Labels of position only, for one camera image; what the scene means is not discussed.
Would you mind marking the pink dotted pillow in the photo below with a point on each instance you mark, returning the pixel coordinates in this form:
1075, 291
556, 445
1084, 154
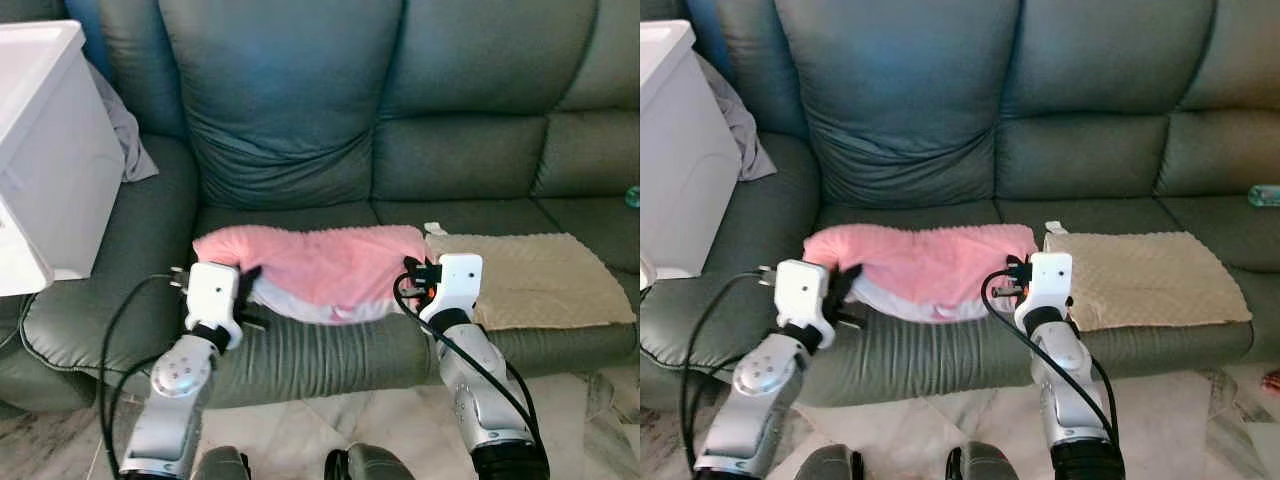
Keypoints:
920, 262
320, 265

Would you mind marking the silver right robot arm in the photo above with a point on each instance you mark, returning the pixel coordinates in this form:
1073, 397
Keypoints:
1070, 390
480, 390

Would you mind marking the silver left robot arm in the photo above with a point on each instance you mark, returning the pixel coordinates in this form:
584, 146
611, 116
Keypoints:
755, 395
175, 390

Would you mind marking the beige dotted pillow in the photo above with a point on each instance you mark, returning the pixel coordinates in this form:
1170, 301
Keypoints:
1150, 280
540, 280

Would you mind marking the green leather sofa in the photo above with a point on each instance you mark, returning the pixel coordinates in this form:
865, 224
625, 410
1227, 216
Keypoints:
290, 100
900, 100

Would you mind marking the grey cloth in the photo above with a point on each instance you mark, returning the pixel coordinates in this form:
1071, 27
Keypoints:
745, 135
130, 145

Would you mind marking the grey right robot leg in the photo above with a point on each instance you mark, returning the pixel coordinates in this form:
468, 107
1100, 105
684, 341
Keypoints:
375, 465
985, 465

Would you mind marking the white storage box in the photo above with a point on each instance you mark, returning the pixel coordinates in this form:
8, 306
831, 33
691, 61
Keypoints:
685, 170
50, 160

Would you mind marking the teal bottle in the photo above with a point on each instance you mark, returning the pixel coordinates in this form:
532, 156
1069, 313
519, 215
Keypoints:
634, 197
1266, 196

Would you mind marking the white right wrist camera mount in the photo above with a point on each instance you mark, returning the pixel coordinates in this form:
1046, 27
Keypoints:
1048, 285
458, 282

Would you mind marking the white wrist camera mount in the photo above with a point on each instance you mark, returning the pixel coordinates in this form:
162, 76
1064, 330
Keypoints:
1048, 285
458, 282
212, 300
802, 298

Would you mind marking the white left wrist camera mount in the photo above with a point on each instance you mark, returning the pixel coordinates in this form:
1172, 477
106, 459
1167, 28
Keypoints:
802, 298
212, 300

